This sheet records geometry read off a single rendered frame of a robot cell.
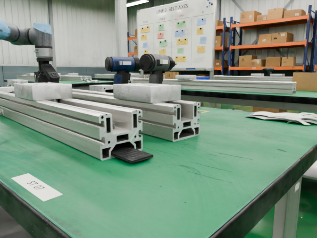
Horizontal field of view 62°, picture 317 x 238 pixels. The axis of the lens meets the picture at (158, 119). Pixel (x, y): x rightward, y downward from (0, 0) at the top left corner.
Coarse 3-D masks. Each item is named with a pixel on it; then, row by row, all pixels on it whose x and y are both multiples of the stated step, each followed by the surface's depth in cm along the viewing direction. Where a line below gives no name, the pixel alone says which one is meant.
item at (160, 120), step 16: (80, 96) 91; (96, 96) 83; (112, 96) 81; (144, 112) 67; (160, 112) 64; (176, 112) 61; (192, 112) 65; (144, 128) 68; (160, 128) 63; (176, 128) 61; (192, 128) 65
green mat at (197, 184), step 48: (0, 144) 59; (48, 144) 59; (144, 144) 59; (192, 144) 59; (240, 144) 59; (288, 144) 59; (96, 192) 36; (144, 192) 36; (192, 192) 36; (240, 192) 36
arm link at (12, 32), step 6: (0, 24) 104; (6, 24) 107; (0, 30) 104; (6, 30) 106; (12, 30) 110; (18, 30) 114; (0, 36) 106; (6, 36) 108; (12, 36) 111; (18, 36) 114
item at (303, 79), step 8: (168, 72) 551; (176, 72) 552; (304, 72) 229; (296, 80) 225; (304, 80) 220; (312, 80) 216; (296, 88) 226; (304, 88) 221; (312, 88) 216; (272, 112) 390; (280, 112) 388
